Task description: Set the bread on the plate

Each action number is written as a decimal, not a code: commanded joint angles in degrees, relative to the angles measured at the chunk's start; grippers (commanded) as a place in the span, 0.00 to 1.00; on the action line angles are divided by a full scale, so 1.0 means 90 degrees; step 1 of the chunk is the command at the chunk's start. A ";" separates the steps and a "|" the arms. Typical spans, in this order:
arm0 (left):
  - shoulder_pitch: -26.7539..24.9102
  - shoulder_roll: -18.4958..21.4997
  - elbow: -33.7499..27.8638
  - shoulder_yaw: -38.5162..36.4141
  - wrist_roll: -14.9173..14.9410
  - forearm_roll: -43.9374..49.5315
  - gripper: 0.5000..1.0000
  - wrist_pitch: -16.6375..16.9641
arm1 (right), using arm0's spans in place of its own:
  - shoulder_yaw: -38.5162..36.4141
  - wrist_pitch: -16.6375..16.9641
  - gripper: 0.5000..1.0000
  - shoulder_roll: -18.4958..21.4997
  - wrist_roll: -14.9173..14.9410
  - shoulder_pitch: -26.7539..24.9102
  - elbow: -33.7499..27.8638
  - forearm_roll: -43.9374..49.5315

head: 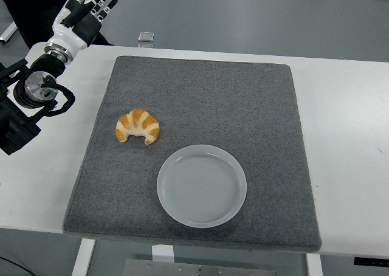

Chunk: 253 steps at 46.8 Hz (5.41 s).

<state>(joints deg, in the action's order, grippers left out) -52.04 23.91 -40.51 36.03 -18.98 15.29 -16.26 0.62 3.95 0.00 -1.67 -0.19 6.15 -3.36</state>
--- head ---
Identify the grey metal plate with screws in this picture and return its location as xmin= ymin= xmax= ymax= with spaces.
xmin=123 ymin=258 xmax=239 ymax=276

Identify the black table control panel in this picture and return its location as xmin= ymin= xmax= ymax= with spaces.
xmin=354 ymin=257 xmax=389 ymax=266

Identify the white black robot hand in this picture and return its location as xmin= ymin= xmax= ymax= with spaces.
xmin=45 ymin=0 xmax=119 ymax=50

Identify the white table bracket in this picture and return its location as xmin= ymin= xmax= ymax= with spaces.
xmin=151 ymin=244 xmax=174 ymax=262

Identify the pale grey round plate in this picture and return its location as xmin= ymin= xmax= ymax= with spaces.
xmin=156 ymin=144 xmax=247 ymax=229

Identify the grey felt table mat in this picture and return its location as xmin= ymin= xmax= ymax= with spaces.
xmin=63 ymin=55 xmax=322 ymax=253

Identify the white desk leg frame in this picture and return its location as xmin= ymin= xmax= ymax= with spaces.
xmin=0 ymin=23 xmax=18 ymax=44

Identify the golden croissant bread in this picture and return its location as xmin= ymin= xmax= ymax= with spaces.
xmin=115 ymin=108 xmax=161 ymax=145

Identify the black floor cable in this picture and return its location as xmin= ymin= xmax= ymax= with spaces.
xmin=0 ymin=254 xmax=31 ymax=276

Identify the white table leg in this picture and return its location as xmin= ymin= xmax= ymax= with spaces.
xmin=306 ymin=253 xmax=323 ymax=276
xmin=71 ymin=238 xmax=97 ymax=276

